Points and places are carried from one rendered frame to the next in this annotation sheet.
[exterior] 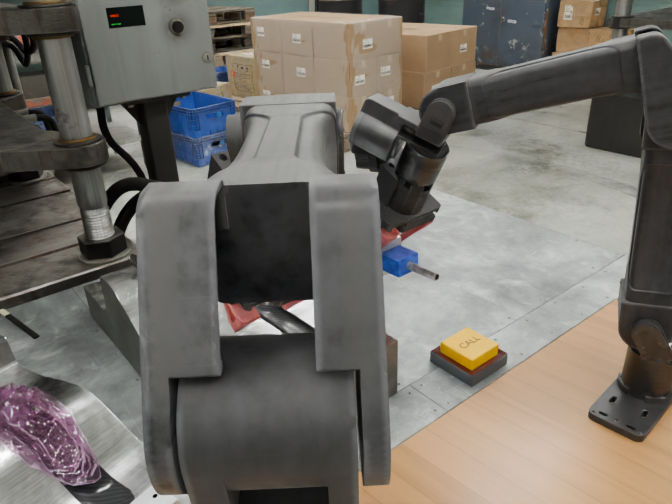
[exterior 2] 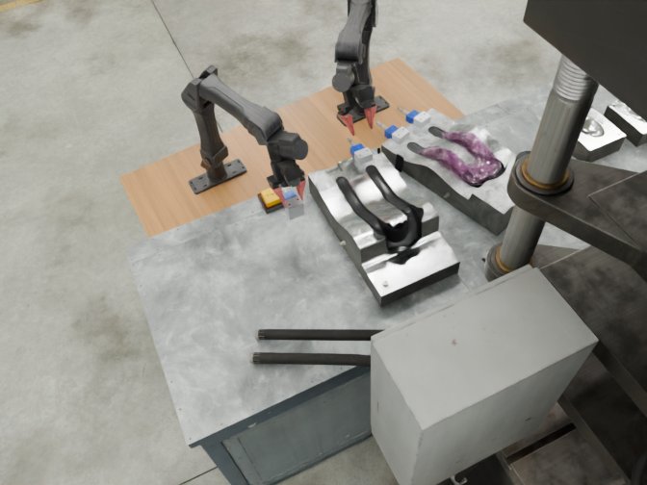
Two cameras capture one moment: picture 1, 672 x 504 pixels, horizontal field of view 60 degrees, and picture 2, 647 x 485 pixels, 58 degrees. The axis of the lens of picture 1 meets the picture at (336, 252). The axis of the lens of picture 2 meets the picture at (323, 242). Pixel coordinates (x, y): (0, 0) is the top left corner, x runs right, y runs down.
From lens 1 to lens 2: 211 cm
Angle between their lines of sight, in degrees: 99
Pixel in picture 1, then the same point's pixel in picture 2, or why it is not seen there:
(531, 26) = not seen: outside the picture
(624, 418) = (237, 165)
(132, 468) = (409, 155)
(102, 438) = (420, 159)
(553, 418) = (259, 173)
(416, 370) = not seen: hidden behind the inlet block
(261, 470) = not seen: hidden behind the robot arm
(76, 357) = (454, 240)
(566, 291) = (193, 238)
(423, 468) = (314, 164)
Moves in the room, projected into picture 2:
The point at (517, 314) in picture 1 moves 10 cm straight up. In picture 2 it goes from (230, 226) to (224, 206)
